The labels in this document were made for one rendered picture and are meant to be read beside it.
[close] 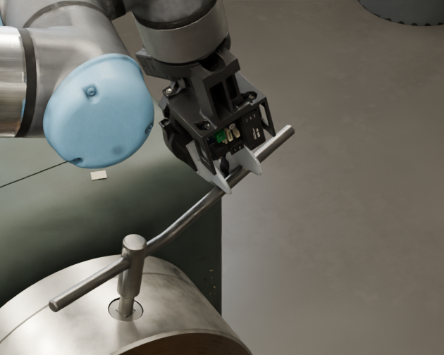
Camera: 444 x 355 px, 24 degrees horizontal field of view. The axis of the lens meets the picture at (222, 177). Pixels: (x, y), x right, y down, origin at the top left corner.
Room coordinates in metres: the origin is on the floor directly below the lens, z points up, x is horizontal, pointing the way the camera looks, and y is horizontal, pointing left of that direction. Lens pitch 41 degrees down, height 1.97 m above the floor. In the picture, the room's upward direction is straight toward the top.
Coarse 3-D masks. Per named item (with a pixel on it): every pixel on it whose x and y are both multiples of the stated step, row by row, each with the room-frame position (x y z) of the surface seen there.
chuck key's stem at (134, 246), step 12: (132, 240) 0.67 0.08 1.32; (144, 240) 0.67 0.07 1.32; (132, 252) 0.66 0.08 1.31; (144, 252) 0.66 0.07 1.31; (132, 264) 0.66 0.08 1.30; (120, 276) 0.66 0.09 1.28; (132, 276) 0.65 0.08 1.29; (120, 288) 0.66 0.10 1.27; (132, 288) 0.65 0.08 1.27; (120, 300) 0.66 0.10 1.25; (132, 300) 0.66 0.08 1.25; (120, 312) 0.66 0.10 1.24; (132, 312) 0.66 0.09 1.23
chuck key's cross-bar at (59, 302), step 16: (288, 128) 0.84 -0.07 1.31; (272, 144) 0.82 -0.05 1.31; (240, 176) 0.78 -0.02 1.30; (224, 192) 0.76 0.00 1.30; (192, 208) 0.73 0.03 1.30; (208, 208) 0.74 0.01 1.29; (176, 224) 0.71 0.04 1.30; (160, 240) 0.69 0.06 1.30; (112, 272) 0.64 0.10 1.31; (80, 288) 0.61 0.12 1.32; (64, 304) 0.59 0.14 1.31
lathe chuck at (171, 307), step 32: (96, 288) 0.69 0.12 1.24; (160, 288) 0.70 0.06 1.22; (192, 288) 0.74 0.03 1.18; (32, 320) 0.65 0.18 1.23; (64, 320) 0.64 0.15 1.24; (96, 320) 0.64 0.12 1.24; (160, 320) 0.65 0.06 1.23; (192, 320) 0.66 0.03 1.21; (224, 320) 0.71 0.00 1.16; (0, 352) 0.63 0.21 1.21; (32, 352) 0.62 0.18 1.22; (64, 352) 0.61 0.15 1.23; (96, 352) 0.61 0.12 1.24; (128, 352) 0.61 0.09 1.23; (160, 352) 0.63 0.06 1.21; (192, 352) 0.65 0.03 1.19; (224, 352) 0.67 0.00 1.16
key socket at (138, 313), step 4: (116, 300) 0.67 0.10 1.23; (112, 304) 0.67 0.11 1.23; (116, 304) 0.67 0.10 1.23; (136, 304) 0.67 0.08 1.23; (112, 308) 0.66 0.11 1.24; (116, 308) 0.66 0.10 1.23; (136, 308) 0.66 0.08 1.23; (140, 308) 0.66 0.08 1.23; (112, 312) 0.66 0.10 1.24; (116, 312) 0.66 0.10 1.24; (136, 312) 0.66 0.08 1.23; (140, 312) 0.66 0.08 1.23; (112, 316) 0.65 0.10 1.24; (116, 316) 0.65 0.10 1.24; (120, 316) 0.65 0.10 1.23; (124, 316) 0.65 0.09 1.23; (128, 316) 0.65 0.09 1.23; (132, 316) 0.65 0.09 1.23; (136, 316) 0.65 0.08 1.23; (140, 316) 0.65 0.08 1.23; (120, 320) 0.64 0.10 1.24; (124, 320) 0.65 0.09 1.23; (128, 320) 0.65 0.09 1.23; (132, 320) 0.65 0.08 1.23
